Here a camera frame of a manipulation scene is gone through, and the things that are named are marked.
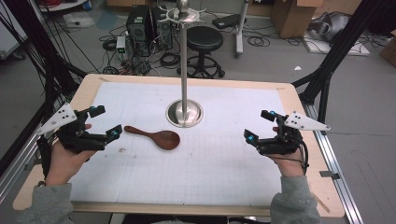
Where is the person's left hand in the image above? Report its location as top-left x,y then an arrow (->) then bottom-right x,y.
45,123 -> 94,188

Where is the black round stool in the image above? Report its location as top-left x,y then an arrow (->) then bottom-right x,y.
177,25 -> 226,79

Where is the grey and black bag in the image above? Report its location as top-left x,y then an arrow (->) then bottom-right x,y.
307,11 -> 353,43

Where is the silver metal stand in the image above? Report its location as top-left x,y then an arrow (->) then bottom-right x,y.
157,0 -> 208,129

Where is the black flat device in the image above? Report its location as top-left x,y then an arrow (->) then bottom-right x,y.
212,13 -> 243,31

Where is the brown wooden spoon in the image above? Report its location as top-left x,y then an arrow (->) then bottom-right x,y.
123,125 -> 181,151

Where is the black computer tower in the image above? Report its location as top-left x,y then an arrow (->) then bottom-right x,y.
125,5 -> 154,58
151,6 -> 174,51

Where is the black frame strut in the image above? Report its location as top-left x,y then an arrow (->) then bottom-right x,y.
0,0 -> 89,175
291,0 -> 388,124

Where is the black wrist strap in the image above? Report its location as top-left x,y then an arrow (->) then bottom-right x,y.
35,135 -> 54,180

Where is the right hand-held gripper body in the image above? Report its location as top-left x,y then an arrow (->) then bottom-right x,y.
256,110 -> 332,156

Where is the white stand post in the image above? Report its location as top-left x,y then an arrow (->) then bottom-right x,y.
234,0 -> 250,57

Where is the aluminium rail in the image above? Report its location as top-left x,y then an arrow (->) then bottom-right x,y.
0,123 -> 42,204
303,102 -> 364,224

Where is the large cardboard box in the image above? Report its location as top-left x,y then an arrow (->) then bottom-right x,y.
270,0 -> 324,40

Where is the coiled black floor cable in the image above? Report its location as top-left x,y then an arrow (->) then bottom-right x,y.
159,51 -> 182,68
247,35 -> 272,49

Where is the person's right hand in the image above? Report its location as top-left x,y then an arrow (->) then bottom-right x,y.
268,148 -> 308,179

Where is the white flat board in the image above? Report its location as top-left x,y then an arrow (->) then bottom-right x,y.
303,31 -> 372,57

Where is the white round table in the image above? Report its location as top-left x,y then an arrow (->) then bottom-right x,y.
38,0 -> 89,13

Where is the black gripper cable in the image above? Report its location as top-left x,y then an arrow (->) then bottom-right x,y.
273,139 -> 310,175

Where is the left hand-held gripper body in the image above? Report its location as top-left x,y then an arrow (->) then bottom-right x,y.
36,102 -> 110,154

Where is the thin wooden stick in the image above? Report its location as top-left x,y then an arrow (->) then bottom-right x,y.
310,191 -> 332,215

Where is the small white device green light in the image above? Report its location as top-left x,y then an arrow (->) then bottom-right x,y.
115,35 -> 127,61

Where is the clear plastic bag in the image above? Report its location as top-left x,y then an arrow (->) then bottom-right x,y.
63,11 -> 96,29

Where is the white grid mat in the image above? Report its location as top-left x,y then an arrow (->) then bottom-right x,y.
69,81 -> 287,207

